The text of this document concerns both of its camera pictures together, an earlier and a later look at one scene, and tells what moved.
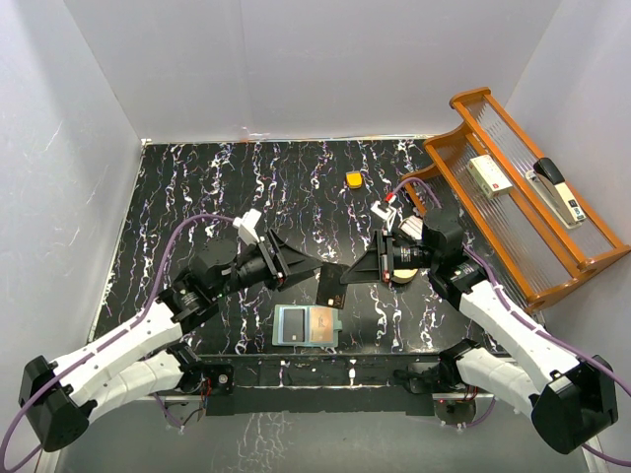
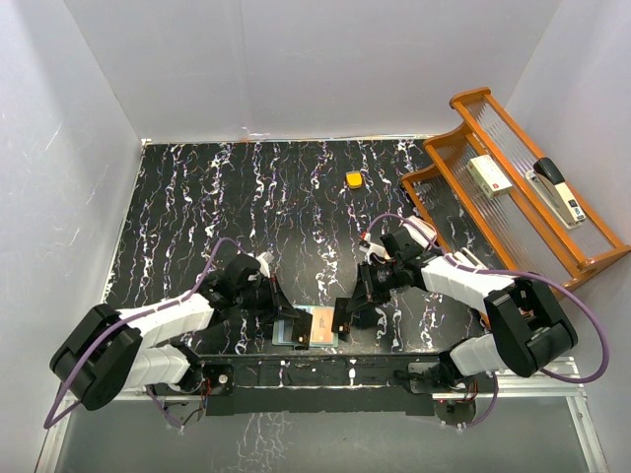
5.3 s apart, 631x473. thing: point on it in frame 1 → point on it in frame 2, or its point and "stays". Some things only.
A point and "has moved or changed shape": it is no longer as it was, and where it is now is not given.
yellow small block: (354, 179) stays
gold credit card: (320, 324) stays
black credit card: (330, 291) → (341, 317)
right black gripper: (377, 264) → (367, 291)
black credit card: (293, 325) has moved or changed shape
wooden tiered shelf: (516, 207) stays
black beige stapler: (549, 182) stays
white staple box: (490, 177) stays
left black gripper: (283, 263) → (278, 304)
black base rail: (300, 383) stays
